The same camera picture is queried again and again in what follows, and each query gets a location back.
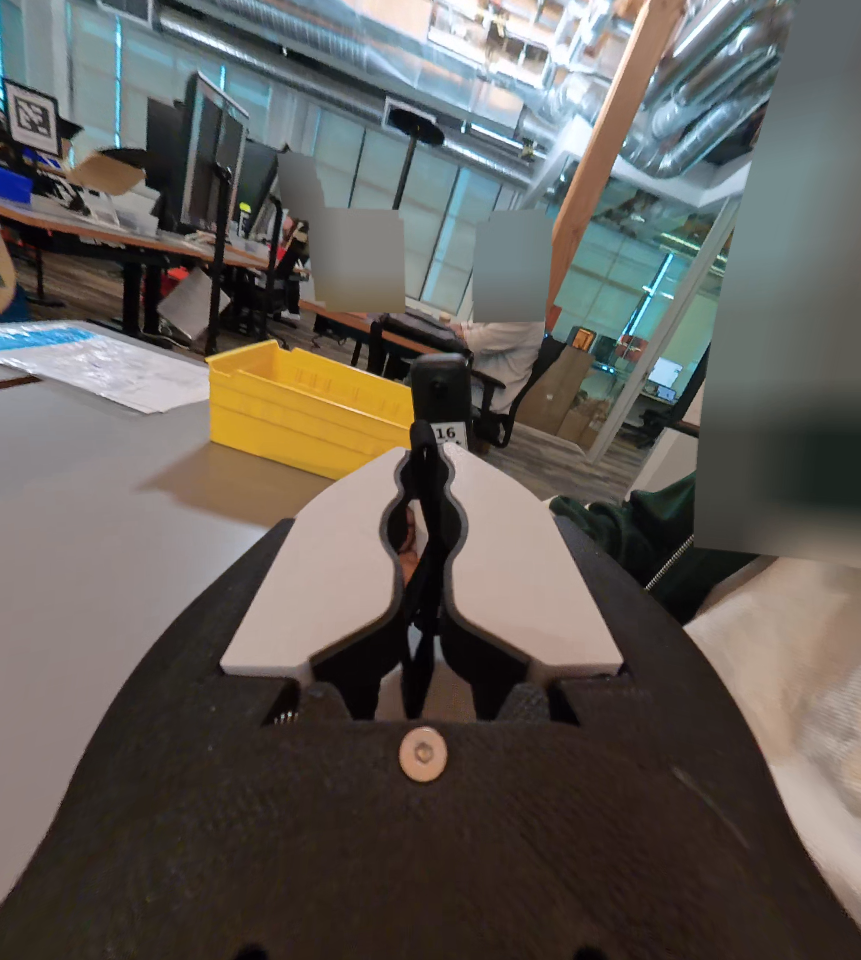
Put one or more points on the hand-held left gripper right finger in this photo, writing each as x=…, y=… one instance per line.
x=528, y=585

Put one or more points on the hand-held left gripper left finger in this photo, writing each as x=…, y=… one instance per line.
x=325, y=577

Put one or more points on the person's right forearm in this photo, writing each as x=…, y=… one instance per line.
x=595, y=525

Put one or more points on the grey desk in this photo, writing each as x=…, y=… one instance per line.
x=63, y=525

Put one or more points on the wooden top desk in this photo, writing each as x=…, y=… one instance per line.
x=100, y=229

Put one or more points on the person's right hand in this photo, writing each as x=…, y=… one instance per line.
x=409, y=559

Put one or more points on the black bag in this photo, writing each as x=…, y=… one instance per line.
x=427, y=330

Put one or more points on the brown cardboard box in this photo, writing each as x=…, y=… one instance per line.
x=558, y=394

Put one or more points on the yellow plastic bin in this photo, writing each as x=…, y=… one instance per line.
x=288, y=405

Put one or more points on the dark green zip jacket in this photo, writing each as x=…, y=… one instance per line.
x=708, y=585

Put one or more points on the black floor lamp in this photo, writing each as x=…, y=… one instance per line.
x=415, y=124

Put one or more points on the printed instruction sheet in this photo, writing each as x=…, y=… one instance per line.
x=100, y=364

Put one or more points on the white pants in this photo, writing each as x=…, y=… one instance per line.
x=813, y=712

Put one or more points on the black computer monitor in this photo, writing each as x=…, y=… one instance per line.
x=162, y=157
x=205, y=150

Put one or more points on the open cardboard box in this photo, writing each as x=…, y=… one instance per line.
x=104, y=171

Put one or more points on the black white marker sign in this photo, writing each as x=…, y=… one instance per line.
x=31, y=116

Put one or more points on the wooden post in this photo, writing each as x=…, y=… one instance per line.
x=610, y=150

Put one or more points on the silver ventilation duct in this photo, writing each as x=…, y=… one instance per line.
x=685, y=112

